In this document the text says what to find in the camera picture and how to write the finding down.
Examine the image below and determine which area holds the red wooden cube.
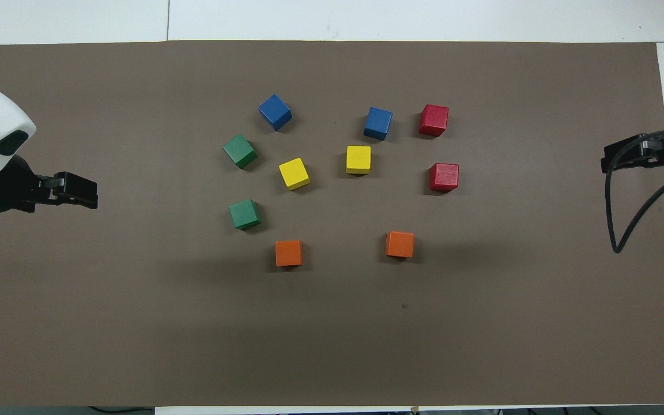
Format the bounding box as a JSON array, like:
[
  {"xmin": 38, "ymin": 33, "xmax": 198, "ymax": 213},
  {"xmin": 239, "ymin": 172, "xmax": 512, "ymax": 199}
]
[
  {"xmin": 418, "ymin": 104, "xmax": 450, "ymax": 138},
  {"xmin": 429, "ymin": 163, "xmax": 460, "ymax": 193}
]

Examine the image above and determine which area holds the orange wooden cube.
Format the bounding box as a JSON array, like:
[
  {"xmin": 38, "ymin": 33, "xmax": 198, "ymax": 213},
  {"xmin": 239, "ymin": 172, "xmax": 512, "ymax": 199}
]
[
  {"xmin": 385, "ymin": 231, "xmax": 415, "ymax": 259},
  {"xmin": 275, "ymin": 240, "xmax": 303, "ymax": 267}
]

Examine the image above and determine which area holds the yellow wooden cube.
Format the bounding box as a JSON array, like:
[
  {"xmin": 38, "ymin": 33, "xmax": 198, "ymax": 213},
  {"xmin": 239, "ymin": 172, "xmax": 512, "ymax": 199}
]
[
  {"xmin": 346, "ymin": 145, "xmax": 372, "ymax": 175},
  {"xmin": 278, "ymin": 157, "xmax": 311, "ymax": 191}
]

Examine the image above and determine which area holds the brown table mat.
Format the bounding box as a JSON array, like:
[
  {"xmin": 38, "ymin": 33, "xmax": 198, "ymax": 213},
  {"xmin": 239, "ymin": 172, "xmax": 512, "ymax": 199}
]
[{"xmin": 0, "ymin": 40, "xmax": 664, "ymax": 407}]

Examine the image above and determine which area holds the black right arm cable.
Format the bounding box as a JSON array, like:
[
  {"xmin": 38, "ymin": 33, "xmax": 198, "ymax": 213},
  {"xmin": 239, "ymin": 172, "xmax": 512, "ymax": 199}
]
[{"xmin": 605, "ymin": 128, "xmax": 664, "ymax": 254}]

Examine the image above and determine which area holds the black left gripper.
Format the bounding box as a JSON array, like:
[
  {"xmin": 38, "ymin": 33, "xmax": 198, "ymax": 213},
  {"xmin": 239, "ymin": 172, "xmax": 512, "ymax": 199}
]
[{"xmin": 0, "ymin": 154, "xmax": 98, "ymax": 213}]

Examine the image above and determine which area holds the green wooden cube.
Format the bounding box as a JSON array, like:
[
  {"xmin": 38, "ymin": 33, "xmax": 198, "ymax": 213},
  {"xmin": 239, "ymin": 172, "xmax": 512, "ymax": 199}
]
[
  {"xmin": 222, "ymin": 134, "xmax": 258, "ymax": 170},
  {"xmin": 228, "ymin": 199, "xmax": 262, "ymax": 231}
]

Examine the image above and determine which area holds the blue wooden cube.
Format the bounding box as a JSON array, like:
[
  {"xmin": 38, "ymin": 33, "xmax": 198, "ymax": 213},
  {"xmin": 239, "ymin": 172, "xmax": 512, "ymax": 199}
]
[
  {"xmin": 258, "ymin": 94, "xmax": 293, "ymax": 132},
  {"xmin": 363, "ymin": 107, "xmax": 394, "ymax": 141}
]

